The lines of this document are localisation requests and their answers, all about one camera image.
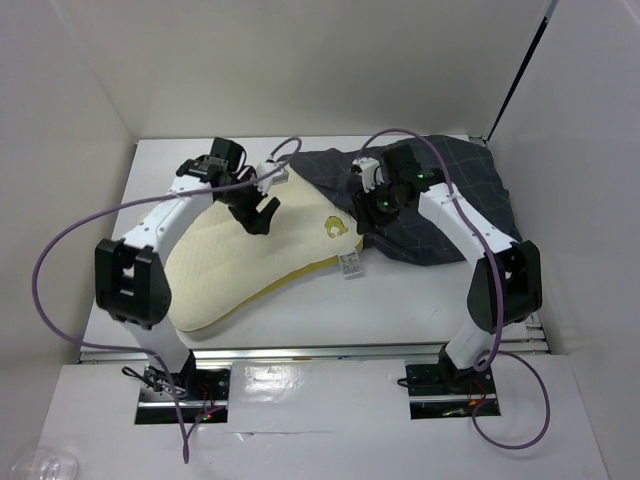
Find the dark vertical frame pole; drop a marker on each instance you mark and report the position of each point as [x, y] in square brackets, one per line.
[539, 33]

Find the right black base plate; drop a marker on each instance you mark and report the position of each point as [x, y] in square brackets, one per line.
[432, 380]

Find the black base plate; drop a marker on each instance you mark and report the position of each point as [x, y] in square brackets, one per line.
[199, 386]
[432, 380]

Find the dark grey plaid pillowcase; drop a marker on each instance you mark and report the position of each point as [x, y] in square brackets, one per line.
[456, 219]

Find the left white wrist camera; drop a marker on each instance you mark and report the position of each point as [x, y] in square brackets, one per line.
[270, 173]

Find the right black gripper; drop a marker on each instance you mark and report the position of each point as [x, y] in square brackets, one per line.
[363, 202]

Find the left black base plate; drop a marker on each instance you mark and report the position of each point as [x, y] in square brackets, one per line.
[199, 386]

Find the cream yellow pillow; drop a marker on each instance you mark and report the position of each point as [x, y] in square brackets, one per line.
[217, 268]

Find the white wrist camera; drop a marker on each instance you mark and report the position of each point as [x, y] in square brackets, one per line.
[370, 173]
[270, 173]

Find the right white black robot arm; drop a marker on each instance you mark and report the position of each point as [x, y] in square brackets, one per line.
[506, 285]

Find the clear plastic object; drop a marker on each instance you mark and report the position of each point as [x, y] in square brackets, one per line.
[45, 463]

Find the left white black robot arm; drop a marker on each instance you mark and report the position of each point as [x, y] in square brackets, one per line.
[130, 280]

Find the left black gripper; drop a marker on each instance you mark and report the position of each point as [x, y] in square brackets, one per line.
[259, 223]

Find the aluminium rail front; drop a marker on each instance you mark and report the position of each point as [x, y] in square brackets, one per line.
[314, 353]

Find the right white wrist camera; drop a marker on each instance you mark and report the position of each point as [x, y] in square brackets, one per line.
[370, 173]

